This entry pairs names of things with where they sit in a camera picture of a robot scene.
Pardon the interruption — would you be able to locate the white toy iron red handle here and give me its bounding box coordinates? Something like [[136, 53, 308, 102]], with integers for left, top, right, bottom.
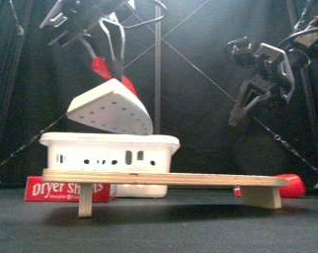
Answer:
[[65, 55, 156, 135]]

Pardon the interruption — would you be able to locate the wooden toy ironing board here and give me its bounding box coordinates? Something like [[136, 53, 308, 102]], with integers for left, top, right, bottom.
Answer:
[[41, 168, 289, 219]]

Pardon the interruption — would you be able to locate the black cloth curtain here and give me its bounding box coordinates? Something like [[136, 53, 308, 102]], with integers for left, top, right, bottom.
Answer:
[[0, 0, 39, 172]]

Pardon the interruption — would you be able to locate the white plastic laundry basket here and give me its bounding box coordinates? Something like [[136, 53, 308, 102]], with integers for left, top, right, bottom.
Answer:
[[38, 131, 181, 200]]

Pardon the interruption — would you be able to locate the red plastic toy bottle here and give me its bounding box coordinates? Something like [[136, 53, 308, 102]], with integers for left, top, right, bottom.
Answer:
[[233, 173, 307, 199]]

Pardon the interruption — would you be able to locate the red dryer sheets box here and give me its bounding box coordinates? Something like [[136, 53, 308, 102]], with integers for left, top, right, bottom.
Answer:
[[23, 175, 118, 204]]

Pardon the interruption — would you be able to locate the thin diagonal brace wire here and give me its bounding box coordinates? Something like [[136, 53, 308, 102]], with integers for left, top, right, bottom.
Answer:
[[160, 38, 318, 180], [0, 0, 212, 174]]

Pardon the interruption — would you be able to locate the grey vertical frame pole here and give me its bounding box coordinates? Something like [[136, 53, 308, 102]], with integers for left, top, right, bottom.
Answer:
[[153, 0, 162, 135]]

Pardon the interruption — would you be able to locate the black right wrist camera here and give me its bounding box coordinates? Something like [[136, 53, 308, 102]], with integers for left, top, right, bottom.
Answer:
[[224, 37, 261, 67]]

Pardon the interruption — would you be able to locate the black looped cable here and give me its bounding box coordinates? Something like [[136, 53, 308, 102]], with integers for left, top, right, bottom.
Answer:
[[120, 0, 168, 30]]

